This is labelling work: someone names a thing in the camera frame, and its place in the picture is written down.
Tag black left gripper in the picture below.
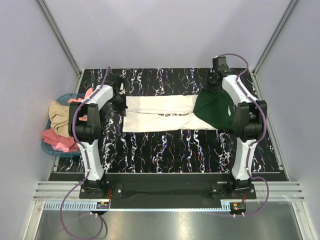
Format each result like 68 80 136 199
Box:
110 92 128 117

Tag cream and green t-shirt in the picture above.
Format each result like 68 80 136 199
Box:
122 89 235 133

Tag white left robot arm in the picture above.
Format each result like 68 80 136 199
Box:
68 73 128 198

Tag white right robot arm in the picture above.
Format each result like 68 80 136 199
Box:
207 53 268 200

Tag beige t-shirt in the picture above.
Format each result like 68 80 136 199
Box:
48 100 70 138

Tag pink t-shirt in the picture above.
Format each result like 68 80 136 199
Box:
41 87 96 153

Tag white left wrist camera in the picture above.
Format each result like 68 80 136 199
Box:
119 79 126 95

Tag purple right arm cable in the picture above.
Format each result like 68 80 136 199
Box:
207 52 270 217

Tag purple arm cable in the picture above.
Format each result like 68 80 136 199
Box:
59 66 112 238
207 52 270 217

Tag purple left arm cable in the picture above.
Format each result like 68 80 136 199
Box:
59 66 112 238

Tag left aluminium frame post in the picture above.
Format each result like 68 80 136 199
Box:
35 0 82 78

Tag aluminium frame post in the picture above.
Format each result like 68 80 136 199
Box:
35 0 82 78
252 0 301 75

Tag right aluminium frame post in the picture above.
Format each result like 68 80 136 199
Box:
252 0 301 75

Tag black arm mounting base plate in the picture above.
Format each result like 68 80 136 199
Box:
37 172 288 207

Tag grey slotted cable duct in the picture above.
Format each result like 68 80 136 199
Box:
44 200 231 212

